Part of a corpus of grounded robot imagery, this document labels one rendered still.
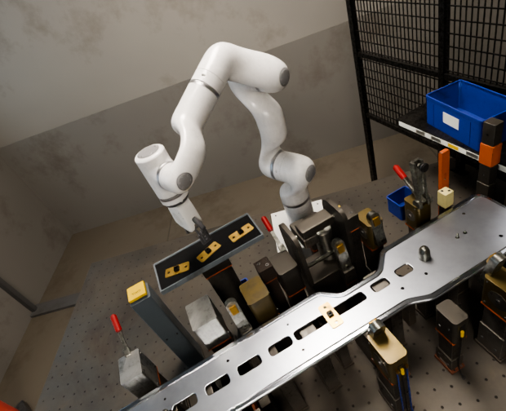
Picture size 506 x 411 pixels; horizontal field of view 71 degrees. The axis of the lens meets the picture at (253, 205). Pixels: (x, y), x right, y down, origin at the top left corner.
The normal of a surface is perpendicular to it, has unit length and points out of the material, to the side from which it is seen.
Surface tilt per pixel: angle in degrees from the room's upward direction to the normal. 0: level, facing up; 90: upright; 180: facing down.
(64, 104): 90
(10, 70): 90
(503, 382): 0
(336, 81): 90
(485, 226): 0
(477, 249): 0
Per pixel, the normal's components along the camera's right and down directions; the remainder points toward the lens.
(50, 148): 0.06, 0.62
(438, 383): -0.31, -0.73
